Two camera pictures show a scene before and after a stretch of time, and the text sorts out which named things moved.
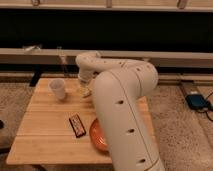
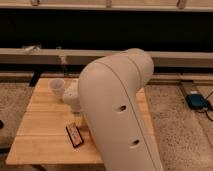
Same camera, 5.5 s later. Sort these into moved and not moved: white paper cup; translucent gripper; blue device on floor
Moved: translucent gripper
Not moved: blue device on floor; white paper cup
